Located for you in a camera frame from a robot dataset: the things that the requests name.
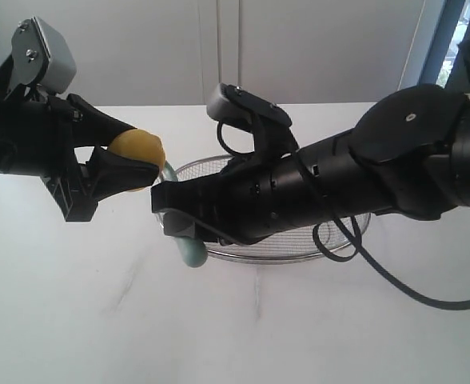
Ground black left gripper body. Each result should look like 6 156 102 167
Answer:
0 96 98 222

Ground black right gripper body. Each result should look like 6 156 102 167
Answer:
194 155 315 245

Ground teal handled vegetable peeler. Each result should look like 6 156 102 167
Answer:
160 162 208 268

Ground yellow lemon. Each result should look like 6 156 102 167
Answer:
107 129 166 176

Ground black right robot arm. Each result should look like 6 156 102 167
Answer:
151 40 470 246

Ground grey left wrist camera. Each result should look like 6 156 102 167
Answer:
11 16 77 94

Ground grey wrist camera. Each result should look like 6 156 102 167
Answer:
11 16 77 94
206 82 292 128

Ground oval metal wire mesh basket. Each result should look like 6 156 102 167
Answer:
157 154 371 266

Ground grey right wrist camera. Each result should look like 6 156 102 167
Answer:
206 82 292 128

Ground black right camera cable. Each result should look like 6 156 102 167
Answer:
216 119 470 311

